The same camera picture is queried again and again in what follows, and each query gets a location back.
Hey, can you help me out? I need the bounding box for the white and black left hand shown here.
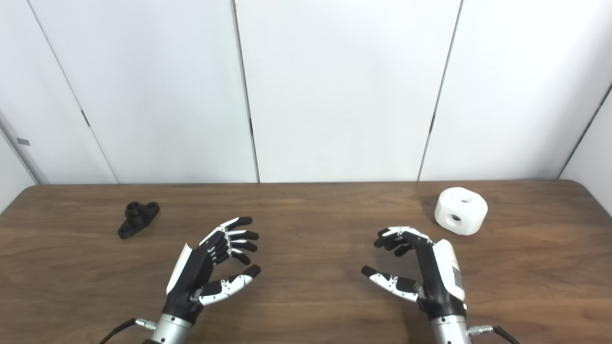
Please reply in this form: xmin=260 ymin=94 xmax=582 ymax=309
xmin=162 ymin=216 xmax=262 ymax=325

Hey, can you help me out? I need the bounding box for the black flanged holder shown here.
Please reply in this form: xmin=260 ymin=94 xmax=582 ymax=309
xmin=117 ymin=201 xmax=160 ymax=240

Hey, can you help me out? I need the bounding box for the white and black right hand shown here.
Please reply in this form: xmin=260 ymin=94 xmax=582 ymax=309
xmin=361 ymin=226 xmax=468 ymax=321

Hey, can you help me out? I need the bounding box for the round white piece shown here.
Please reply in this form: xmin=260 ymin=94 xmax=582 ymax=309
xmin=434 ymin=187 xmax=489 ymax=236

